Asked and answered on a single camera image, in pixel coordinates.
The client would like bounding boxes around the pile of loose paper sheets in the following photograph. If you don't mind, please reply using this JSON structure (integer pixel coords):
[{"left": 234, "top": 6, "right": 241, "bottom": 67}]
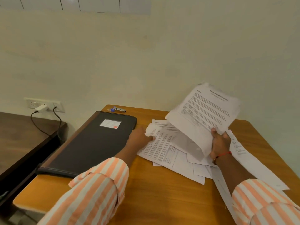
[{"left": 137, "top": 118, "right": 290, "bottom": 225}]

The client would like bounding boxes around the person's right hand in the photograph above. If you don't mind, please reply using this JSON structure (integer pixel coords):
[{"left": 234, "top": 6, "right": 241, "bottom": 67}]
[{"left": 210, "top": 128, "right": 232, "bottom": 160}]

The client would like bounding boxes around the white wall socket panel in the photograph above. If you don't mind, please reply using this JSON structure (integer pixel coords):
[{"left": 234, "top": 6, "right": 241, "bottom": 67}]
[{"left": 23, "top": 97, "right": 65, "bottom": 113}]

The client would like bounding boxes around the white charger plug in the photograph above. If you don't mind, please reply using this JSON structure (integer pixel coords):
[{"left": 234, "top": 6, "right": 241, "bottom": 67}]
[{"left": 34, "top": 104, "right": 49, "bottom": 113}]

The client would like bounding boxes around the person's left hand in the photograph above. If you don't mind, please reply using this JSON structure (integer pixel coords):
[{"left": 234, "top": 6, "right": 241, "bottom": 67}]
[{"left": 128, "top": 126, "right": 156, "bottom": 151}]

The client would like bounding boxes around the black charger cable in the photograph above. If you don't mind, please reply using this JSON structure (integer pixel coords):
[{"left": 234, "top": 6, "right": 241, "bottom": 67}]
[{"left": 30, "top": 110, "right": 51, "bottom": 137}]

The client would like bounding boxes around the dark brown wooden desk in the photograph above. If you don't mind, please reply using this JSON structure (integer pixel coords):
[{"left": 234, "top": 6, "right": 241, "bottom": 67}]
[{"left": 0, "top": 111, "right": 68, "bottom": 210}]

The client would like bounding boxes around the person's right forearm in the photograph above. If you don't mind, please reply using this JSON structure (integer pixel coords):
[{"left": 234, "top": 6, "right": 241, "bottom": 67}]
[{"left": 214, "top": 153, "right": 300, "bottom": 225}]

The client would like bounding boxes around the black power cable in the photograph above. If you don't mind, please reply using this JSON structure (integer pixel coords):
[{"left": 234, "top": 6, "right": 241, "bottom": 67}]
[{"left": 53, "top": 106, "right": 65, "bottom": 141}]

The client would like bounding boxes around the black leather folder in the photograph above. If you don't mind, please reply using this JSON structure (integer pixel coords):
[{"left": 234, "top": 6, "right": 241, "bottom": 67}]
[{"left": 36, "top": 111, "right": 138, "bottom": 178}]

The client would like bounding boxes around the stapled text document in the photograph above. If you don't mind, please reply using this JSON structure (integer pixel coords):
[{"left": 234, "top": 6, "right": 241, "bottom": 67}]
[{"left": 165, "top": 82, "right": 242, "bottom": 158}]

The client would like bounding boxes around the person's left forearm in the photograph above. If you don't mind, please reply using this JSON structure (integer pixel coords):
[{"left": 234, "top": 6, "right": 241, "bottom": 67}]
[{"left": 37, "top": 144, "right": 141, "bottom": 225}]

